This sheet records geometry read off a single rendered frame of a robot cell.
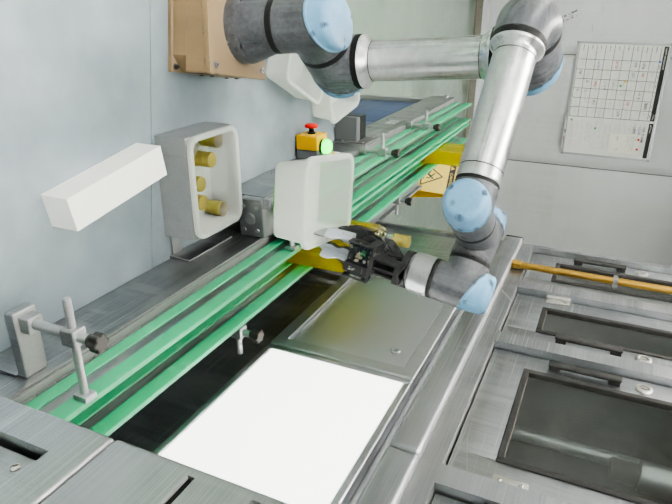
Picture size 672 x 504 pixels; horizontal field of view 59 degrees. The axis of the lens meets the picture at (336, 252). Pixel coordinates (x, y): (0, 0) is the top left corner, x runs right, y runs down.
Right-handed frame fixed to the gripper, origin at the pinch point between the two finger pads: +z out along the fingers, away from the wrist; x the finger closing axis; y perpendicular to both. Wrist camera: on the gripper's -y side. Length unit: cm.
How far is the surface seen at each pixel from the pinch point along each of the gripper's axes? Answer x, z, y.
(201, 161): -6.9, 32.4, -1.8
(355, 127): -12, 30, -80
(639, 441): 22, -68, -10
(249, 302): 21.2, 15.1, -2.1
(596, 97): -34, -18, -613
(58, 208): -2.0, 32.8, 35.2
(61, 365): 19, 20, 45
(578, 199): 78, -33, -629
